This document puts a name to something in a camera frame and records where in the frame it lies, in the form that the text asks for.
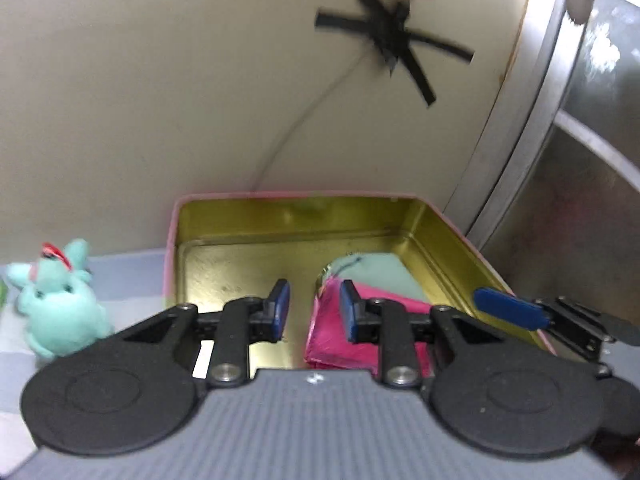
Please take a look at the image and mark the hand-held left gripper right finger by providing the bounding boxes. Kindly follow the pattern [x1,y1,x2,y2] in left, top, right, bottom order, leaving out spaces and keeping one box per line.
[340,279,508,388]

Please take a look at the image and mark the black tape cross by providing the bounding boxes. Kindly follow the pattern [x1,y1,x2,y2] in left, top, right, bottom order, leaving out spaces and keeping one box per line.
[314,0,475,107]

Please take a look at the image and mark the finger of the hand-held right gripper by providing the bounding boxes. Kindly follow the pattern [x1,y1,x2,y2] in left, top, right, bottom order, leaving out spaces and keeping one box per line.
[474,287,640,362]

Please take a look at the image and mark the blue striped bed sheet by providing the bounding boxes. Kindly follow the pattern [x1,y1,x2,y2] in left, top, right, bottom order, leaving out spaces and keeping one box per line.
[0,247,170,476]

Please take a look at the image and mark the pink cloth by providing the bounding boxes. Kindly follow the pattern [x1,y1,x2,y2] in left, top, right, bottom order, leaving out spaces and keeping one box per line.
[304,280,434,379]

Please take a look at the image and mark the metal window frame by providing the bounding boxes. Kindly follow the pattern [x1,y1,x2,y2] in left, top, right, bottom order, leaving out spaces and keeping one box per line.
[445,0,640,361]

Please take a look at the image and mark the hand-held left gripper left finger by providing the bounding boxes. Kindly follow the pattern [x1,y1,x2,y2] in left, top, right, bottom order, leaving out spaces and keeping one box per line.
[107,279,292,388]

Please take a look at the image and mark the teal plush toy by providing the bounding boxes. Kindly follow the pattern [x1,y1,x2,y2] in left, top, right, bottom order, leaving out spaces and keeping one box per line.
[5,239,115,361]

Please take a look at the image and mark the pink tin box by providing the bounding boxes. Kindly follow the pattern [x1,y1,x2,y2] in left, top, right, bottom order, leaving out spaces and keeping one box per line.
[162,191,557,378]

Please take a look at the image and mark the thin grey wall cable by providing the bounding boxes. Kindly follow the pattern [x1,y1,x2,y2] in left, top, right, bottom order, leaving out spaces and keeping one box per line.
[252,45,371,194]

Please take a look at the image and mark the teal flat packet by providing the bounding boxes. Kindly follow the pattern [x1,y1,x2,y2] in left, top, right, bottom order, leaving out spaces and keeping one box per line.
[315,252,431,304]

